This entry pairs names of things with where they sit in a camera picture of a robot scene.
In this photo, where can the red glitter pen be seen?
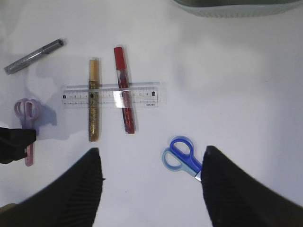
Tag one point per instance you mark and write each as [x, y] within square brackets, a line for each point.
[123, 84]

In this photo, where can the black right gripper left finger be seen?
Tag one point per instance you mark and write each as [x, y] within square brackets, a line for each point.
[70, 201]

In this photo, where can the blue capped scissors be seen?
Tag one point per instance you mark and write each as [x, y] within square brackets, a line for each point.
[187, 162]

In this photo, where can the clear plastic ruler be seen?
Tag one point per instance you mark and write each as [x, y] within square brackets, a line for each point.
[143, 94]

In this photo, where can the silver glitter pen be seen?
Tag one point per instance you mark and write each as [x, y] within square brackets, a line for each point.
[34, 56]

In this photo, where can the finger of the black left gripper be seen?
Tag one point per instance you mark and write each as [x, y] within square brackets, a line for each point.
[17, 144]

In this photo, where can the green plastic woven basket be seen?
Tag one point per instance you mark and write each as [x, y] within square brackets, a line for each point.
[237, 8]

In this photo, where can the gold glitter pen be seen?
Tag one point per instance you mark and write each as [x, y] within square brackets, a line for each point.
[94, 84]

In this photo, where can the pink capped scissors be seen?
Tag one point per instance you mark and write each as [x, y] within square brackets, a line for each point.
[28, 111]

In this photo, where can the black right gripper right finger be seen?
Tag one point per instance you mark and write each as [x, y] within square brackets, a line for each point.
[235, 199]

